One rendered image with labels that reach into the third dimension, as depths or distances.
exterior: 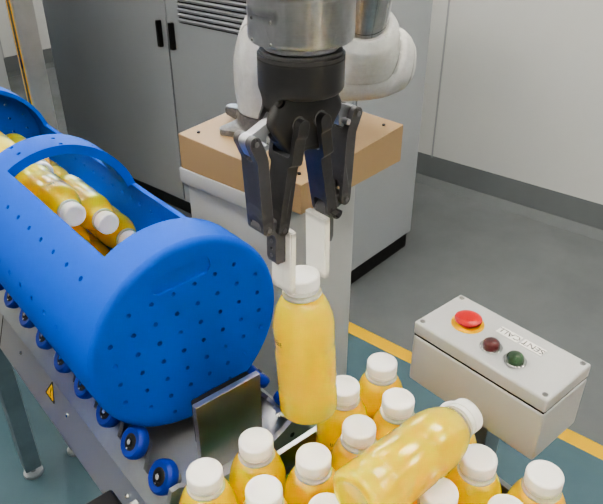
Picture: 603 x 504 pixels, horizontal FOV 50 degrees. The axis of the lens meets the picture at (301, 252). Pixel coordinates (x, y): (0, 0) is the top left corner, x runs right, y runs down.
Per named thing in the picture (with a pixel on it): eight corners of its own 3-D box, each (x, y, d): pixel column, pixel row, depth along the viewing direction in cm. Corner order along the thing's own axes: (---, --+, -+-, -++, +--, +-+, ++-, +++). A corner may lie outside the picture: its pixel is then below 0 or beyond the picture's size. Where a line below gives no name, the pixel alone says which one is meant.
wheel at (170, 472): (167, 451, 84) (155, 450, 83) (186, 472, 81) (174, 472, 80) (152, 481, 84) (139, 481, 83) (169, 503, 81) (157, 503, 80)
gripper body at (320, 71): (309, 29, 59) (309, 126, 64) (233, 43, 54) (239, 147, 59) (368, 44, 54) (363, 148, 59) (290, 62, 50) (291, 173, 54)
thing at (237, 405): (253, 431, 93) (249, 364, 87) (263, 440, 92) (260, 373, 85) (193, 467, 88) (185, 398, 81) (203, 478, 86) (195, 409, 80)
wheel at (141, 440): (139, 418, 89) (128, 417, 88) (156, 437, 86) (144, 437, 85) (124, 447, 89) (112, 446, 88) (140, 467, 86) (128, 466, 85)
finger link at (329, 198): (290, 107, 59) (301, 100, 60) (308, 207, 66) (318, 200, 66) (318, 118, 56) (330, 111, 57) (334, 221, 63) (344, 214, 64)
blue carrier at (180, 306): (56, 183, 158) (24, 67, 143) (282, 364, 101) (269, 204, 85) (-67, 226, 143) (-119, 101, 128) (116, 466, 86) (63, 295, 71)
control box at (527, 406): (452, 348, 98) (461, 291, 93) (574, 422, 85) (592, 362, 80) (408, 377, 92) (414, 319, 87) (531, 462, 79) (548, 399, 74)
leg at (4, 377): (39, 462, 206) (-10, 300, 173) (46, 473, 202) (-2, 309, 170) (21, 471, 202) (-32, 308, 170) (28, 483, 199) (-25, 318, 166)
